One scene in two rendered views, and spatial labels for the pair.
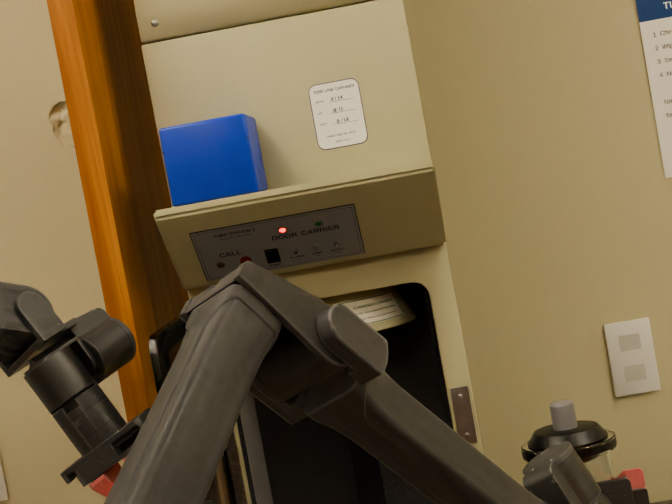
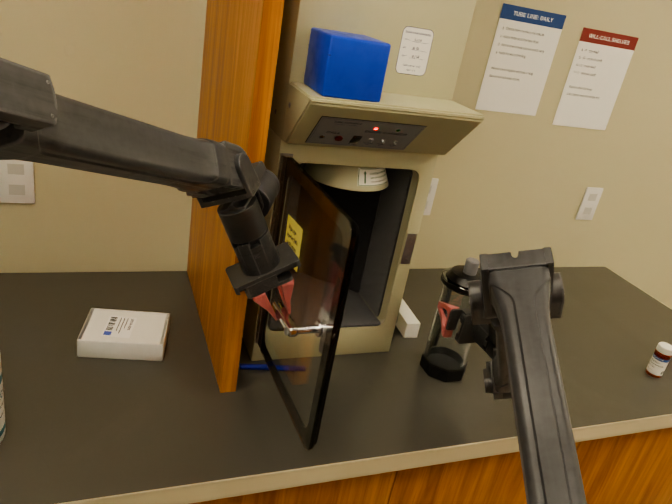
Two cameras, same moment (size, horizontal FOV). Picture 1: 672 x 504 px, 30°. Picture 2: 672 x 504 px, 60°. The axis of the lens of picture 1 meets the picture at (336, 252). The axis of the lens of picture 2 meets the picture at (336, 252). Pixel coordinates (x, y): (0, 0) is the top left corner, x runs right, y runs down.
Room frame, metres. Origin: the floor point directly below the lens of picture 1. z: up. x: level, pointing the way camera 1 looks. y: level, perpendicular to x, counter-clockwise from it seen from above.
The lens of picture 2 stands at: (0.58, 0.55, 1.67)
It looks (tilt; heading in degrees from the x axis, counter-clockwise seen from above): 24 degrees down; 332
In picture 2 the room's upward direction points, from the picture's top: 11 degrees clockwise
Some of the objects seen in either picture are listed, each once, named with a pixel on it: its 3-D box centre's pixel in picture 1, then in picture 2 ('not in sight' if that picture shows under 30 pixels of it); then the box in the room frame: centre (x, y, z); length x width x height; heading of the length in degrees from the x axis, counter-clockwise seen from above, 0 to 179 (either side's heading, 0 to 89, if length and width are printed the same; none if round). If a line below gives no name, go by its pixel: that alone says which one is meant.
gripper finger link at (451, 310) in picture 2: not in sight; (455, 315); (1.39, -0.19, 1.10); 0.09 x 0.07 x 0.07; 176
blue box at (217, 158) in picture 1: (214, 160); (345, 64); (1.46, 0.12, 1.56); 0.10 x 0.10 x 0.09; 86
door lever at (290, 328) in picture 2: not in sight; (295, 318); (1.29, 0.22, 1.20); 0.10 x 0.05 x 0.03; 178
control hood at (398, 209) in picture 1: (304, 227); (382, 127); (1.46, 0.03, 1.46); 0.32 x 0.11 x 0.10; 86
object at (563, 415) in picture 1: (565, 430); (469, 274); (1.43, -0.22, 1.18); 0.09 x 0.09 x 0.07
